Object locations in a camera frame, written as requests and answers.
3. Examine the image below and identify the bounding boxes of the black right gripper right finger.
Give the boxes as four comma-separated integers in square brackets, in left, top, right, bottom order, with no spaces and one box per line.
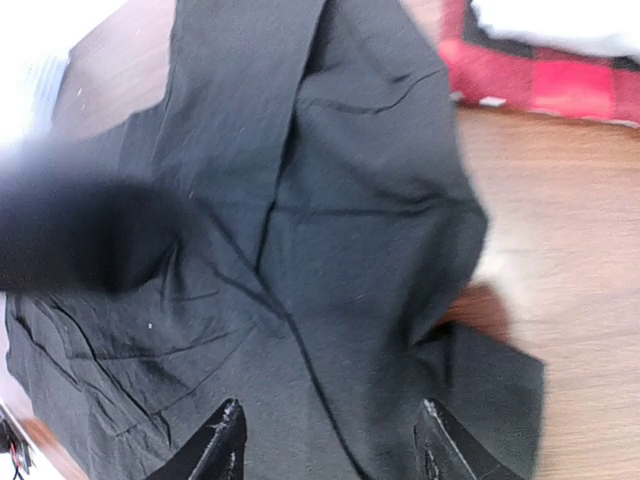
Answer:
[414,399,500,480]

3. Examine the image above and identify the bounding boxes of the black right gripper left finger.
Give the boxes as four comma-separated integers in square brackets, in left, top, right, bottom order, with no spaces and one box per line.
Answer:
[149,399,247,480]

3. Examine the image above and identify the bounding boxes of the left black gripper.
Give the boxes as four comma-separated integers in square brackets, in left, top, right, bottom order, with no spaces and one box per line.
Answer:
[1,171,185,293]

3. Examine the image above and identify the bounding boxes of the black long sleeve shirt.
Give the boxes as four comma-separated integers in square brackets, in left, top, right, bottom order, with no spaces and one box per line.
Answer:
[1,1,544,479]

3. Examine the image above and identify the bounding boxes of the white plastic basket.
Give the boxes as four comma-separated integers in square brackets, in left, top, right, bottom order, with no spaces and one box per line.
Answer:
[1,47,70,149]

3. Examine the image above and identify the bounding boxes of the red black plaid shirt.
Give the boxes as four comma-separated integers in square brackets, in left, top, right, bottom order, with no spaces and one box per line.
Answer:
[438,1,639,128]

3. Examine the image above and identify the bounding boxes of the grey folded button shirt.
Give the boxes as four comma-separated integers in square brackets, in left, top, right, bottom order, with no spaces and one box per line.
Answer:
[471,0,639,61]

